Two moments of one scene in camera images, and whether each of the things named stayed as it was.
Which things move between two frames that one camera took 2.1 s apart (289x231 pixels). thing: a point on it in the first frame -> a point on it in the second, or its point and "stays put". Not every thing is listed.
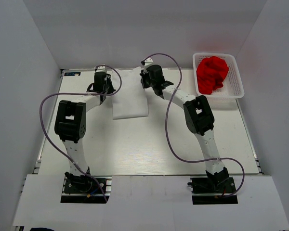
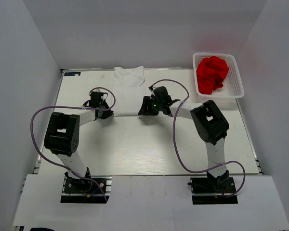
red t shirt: [211, 72] stays put
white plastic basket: [232, 90] stays put
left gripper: [111, 90] -> [109, 113]
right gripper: [144, 75] -> [147, 102]
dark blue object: [40, 229] stays put
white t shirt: [129, 99] stays put
